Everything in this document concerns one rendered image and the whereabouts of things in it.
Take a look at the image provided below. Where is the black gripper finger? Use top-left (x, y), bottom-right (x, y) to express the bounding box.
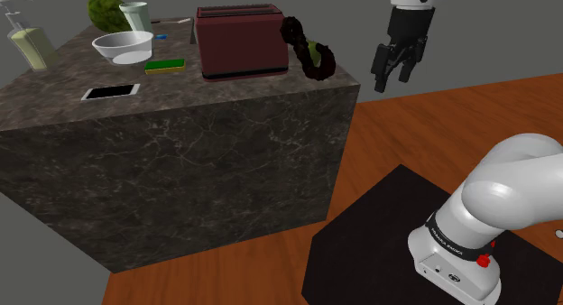
top-left (370, 41), bottom-right (400, 94)
top-left (397, 36), bottom-right (429, 84)

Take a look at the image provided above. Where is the dark red toaster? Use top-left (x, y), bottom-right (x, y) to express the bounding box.
top-left (194, 3), bottom-right (291, 83)

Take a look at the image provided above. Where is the slim white utensil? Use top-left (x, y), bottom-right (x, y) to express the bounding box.
top-left (151, 16), bottom-right (194, 25)

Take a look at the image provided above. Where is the green and yellow sponge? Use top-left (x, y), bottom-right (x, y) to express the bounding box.
top-left (143, 58), bottom-right (187, 76)

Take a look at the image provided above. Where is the pale green cup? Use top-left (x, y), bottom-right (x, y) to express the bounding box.
top-left (118, 1), bottom-right (154, 35)

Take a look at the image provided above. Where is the white bowl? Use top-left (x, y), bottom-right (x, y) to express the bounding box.
top-left (91, 30), bottom-right (155, 66)

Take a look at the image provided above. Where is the black phone with white rim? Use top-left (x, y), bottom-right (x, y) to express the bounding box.
top-left (80, 83), bottom-right (142, 102)

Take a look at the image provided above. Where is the clear soap dispenser bottle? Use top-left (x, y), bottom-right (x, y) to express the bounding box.
top-left (0, 0), bottom-right (60, 73)

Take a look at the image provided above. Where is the dark brown ring with green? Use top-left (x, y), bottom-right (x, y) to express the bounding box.
top-left (279, 15), bottom-right (337, 82)

